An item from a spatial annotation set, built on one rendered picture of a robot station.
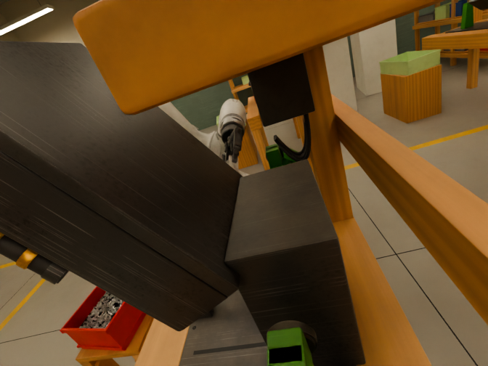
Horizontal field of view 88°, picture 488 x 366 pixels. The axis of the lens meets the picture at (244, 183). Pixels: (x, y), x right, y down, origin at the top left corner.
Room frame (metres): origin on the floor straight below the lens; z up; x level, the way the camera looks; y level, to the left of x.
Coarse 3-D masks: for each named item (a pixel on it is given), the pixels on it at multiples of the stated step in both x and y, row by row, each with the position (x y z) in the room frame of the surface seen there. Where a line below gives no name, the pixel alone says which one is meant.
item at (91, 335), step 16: (96, 288) 0.83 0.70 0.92; (96, 304) 0.80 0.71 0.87; (112, 304) 0.74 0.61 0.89; (128, 304) 0.70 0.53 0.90; (80, 320) 0.73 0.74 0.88; (96, 320) 0.70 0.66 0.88; (112, 320) 0.63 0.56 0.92; (128, 320) 0.67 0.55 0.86; (80, 336) 0.66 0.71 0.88; (96, 336) 0.63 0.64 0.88; (112, 336) 0.61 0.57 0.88; (128, 336) 0.64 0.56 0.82
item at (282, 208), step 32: (256, 192) 0.50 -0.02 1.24; (288, 192) 0.45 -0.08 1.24; (320, 192) 0.41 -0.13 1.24; (256, 224) 0.38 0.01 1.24; (288, 224) 0.35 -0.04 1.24; (320, 224) 0.32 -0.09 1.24; (256, 256) 0.31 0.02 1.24; (288, 256) 0.30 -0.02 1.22; (320, 256) 0.29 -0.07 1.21; (256, 288) 0.31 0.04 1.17; (288, 288) 0.30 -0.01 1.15; (320, 288) 0.29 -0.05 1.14; (256, 320) 0.32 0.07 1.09; (320, 320) 0.29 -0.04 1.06; (352, 320) 0.28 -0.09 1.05; (320, 352) 0.30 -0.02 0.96; (352, 352) 0.28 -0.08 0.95
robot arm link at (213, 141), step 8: (168, 104) 1.09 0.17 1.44; (168, 112) 1.08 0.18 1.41; (176, 112) 1.09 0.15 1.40; (176, 120) 1.08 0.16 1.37; (184, 120) 1.09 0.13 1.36; (184, 128) 1.08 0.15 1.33; (192, 128) 1.09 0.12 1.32; (200, 136) 1.08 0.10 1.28; (208, 136) 1.07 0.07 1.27; (216, 136) 1.04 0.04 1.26; (208, 144) 1.04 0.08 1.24; (216, 144) 1.02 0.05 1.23; (216, 152) 1.03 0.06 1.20; (224, 152) 1.02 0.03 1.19
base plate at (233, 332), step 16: (224, 304) 0.55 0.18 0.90; (240, 304) 0.53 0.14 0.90; (208, 320) 0.51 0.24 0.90; (224, 320) 0.50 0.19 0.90; (240, 320) 0.48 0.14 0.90; (192, 336) 0.48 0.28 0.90; (208, 336) 0.47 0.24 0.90; (224, 336) 0.45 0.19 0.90; (240, 336) 0.43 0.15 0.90; (256, 336) 0.42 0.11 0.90; (192, 352) 0.44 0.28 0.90; (208, 352) 0.42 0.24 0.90; (224, 352) 0.41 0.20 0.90; (240, 352) 0.39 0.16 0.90; (256, 352) 0.38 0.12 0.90
